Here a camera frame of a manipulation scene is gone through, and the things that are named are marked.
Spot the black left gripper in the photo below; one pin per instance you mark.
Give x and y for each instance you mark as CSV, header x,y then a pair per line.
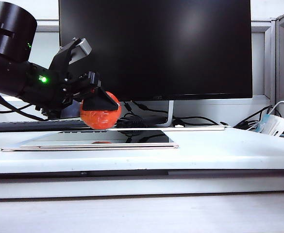
x,y
66,89

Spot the orange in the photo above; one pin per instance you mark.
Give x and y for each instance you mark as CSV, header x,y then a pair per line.
x,y
100,119

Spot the white flat tablet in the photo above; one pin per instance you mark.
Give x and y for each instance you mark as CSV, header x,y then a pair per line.
x,y
122,139

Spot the black keyboard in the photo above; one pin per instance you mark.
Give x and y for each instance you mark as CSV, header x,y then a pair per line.
x,y
35,126

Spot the white monitor stand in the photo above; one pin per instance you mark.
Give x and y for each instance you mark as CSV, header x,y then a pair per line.
x,y
170,114

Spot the black computer monitor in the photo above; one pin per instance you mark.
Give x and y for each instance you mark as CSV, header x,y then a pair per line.
x,y
168,48

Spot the blue white packet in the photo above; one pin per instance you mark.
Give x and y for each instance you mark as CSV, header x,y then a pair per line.
x,y
265,121

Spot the white adapter box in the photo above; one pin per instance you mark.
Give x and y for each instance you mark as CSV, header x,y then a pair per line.
x,y
276,126

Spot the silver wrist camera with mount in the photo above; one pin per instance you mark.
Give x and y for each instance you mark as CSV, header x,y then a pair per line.
x,y
79,48

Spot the grey partition frame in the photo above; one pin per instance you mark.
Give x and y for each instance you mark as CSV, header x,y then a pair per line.
x,y
275,48

